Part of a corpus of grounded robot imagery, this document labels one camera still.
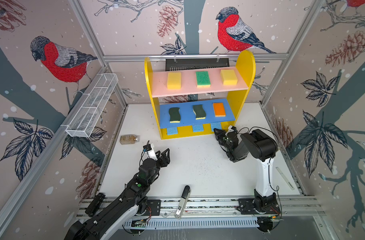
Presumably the light blue sponge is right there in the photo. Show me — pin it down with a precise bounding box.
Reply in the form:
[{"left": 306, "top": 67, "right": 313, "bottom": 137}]
[
  {"left": 210, "top": 122, "right": 222, "bottom": 132},
  {"left": 192, "top": 125, "right": 204, "bottom": 133},
  {"left": 166, "top": 127, "right": 178, "bottom": 136}
]

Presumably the orange sponge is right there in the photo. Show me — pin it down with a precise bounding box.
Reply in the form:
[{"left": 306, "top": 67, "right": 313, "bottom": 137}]
[{"left": 213, "top": 102, "right": 226, "bottom": 118}]

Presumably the dark green wavy sponge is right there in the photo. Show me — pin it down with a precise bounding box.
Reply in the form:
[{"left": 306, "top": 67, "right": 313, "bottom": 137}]
[
  {"left": 192, "top": 105, "right": 206, "bottom": 120},
  {"left": 168, "top": 107, "right": 181, "bottom": 123}
]

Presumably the green yellow sponge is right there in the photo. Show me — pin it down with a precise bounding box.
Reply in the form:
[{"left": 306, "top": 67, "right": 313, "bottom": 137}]
[{"left": 195, "top": 71, "right": 211, "bottom": 88}]

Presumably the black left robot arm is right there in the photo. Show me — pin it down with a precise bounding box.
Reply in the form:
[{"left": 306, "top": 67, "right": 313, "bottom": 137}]
[{"left": 65, "top": 149, "right": 170, "bottom": 240}]

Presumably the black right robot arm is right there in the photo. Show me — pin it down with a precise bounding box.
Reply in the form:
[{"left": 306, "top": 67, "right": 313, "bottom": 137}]
[{"left": 213, "top": 126, "right": 281, "bottom": 215}]

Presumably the blue lower shelf board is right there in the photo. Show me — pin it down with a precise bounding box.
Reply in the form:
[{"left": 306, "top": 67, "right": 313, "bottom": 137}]
[{"left": 159, "top": 99, "right": 235, "bottom": 129}]

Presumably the pink upper shelf board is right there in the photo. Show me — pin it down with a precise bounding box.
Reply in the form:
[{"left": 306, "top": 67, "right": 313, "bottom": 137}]
[{"left": 151, "top": 67, "right": 248, "bottom": 98}]

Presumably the seasoning jar left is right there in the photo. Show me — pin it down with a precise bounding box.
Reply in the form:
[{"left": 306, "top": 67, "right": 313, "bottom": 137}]
[{"left": 119, "top": 135, "right": 140, "bottom": 145}]

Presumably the black silver handheld tool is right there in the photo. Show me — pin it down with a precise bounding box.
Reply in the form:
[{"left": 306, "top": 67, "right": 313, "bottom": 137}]
[{"left": 174, "top": 185, "right": 191, "bottom": 219}]

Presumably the clear plastic ruler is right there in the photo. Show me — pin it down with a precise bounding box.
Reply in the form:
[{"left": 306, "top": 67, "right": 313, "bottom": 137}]
[{"left": 276, "top": 167, "right": 295, "bottom": 190}]

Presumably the black vent panel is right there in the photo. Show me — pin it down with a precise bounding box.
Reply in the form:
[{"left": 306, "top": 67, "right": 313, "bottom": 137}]
[{"left": 165, "top": 59, "right": 230, "bottom": 71}]

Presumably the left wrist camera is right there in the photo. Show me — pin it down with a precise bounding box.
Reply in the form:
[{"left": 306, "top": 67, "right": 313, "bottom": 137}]
[{"left": 143, "top": 143, "right": 157, "bottom": 161}]

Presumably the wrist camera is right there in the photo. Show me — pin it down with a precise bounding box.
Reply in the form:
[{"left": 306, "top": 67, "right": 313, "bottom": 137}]
[
  {"left": 227, "top": 126, "right": 238, "bottom": 134},
  {"left": 143, "top": 143, "right": 157, "bottom": 161}
]

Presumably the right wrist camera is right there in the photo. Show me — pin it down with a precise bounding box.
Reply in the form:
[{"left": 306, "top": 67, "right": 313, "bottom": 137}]
[{"left": 227, "top": 126, "right": 238, "bottom": 134}]

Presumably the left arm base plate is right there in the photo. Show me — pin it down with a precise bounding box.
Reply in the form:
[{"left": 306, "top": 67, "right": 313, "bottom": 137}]
[{"left": 135, "top": 199, "right": 161, "bottom": 217}]

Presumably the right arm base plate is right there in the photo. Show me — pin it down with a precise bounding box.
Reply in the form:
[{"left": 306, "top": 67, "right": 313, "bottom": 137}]
[{"left": 236, "top": 198, "right": 281, "bottom": 215}]

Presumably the black clamp handle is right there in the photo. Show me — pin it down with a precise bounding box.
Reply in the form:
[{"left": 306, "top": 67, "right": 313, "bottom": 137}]
[{"left": 85, "top": 193, "right": 105, "bottom": 218}]

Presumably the yellow shelf frame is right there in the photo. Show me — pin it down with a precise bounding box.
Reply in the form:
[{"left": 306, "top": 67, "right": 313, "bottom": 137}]
[{"left": 144, "top": 51, "right": 256, "bottom": 140}]

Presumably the white wire mesh basket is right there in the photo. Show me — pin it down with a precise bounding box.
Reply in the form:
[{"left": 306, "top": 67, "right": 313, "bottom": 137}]
[{"left": 66, "top": 73, "right": 118, "bottom": 138}]

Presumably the perforated aluminium rail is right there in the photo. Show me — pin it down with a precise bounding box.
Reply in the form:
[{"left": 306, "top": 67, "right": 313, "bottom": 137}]
[{"left": 123, "top": 217, "right": 259, "bottom": 230}]

